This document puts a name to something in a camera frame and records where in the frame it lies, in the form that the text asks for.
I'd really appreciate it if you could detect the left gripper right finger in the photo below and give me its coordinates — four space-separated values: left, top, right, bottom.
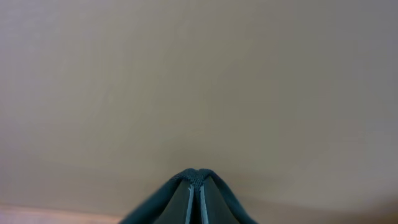
200 177 239 224

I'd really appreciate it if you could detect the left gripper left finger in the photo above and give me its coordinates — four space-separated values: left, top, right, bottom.
154 180 195 224

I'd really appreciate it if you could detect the black t-shirt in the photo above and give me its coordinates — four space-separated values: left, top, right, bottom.
120 169 257 224

